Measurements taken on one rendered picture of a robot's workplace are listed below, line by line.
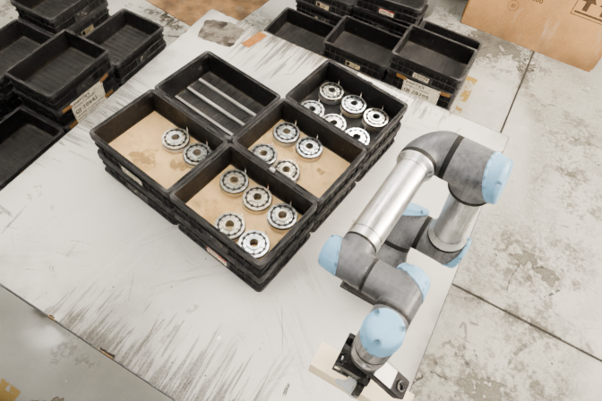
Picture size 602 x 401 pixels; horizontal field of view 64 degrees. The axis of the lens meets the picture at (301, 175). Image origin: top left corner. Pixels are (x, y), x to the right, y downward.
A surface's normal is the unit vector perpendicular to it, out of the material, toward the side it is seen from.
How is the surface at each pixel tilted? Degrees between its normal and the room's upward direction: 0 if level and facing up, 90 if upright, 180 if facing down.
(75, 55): 0
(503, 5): 75
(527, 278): 0
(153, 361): 0
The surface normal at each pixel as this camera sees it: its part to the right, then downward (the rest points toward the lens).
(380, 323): 0.08, -0.58
